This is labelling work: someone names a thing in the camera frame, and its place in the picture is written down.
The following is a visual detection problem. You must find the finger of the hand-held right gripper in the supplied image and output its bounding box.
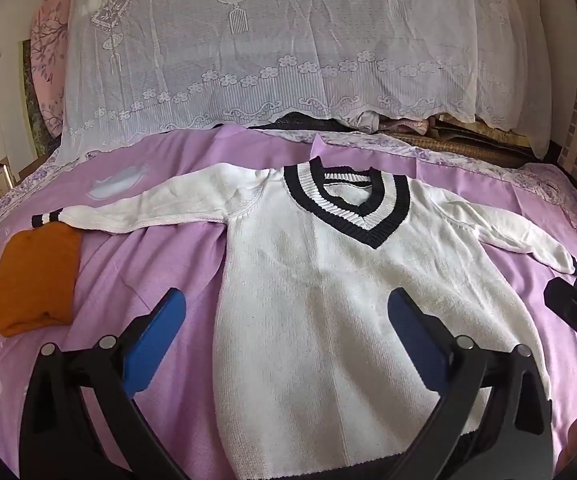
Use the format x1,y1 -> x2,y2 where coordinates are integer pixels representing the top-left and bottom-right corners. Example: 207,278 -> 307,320
543,274 -> 577,348

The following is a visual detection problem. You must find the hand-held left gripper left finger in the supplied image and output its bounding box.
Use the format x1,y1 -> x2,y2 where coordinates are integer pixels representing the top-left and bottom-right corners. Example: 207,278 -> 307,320
18,287 -> 189,480

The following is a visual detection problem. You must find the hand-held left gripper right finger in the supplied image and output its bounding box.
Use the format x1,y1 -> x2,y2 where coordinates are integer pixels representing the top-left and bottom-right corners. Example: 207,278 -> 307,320
387,287 -> 555,480

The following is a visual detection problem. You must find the white sweater with black trim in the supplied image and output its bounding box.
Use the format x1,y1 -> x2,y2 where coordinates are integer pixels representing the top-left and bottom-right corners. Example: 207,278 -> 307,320
31,156 -> 577,480

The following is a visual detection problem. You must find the purple bed sheet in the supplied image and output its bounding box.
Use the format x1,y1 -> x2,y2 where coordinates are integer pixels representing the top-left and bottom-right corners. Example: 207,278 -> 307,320
0,122 -> 577,480

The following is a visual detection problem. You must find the folded orange cloth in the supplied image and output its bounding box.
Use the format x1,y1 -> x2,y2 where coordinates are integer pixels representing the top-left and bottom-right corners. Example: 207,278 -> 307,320
0,223 -> 83,338

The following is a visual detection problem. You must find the woven straw mat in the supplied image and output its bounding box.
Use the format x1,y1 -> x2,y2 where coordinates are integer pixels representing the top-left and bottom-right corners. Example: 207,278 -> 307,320
383,127 -> 564,168

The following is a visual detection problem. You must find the pile of folded pale cloths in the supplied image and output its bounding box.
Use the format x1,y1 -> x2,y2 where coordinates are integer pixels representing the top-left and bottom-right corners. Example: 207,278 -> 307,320
358,110 -> 441,136

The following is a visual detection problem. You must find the dark knitted cloth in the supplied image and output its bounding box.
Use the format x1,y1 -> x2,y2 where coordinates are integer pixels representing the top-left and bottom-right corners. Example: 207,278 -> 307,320
258,111 -> 341,132

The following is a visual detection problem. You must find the pink floral pillow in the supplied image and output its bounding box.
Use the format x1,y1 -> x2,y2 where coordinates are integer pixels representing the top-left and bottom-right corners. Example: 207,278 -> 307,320
31,0 -> 76,138

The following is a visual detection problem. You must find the white lace cover cloth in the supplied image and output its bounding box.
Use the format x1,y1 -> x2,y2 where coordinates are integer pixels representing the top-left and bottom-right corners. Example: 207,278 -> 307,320
61,0 -> 556,161

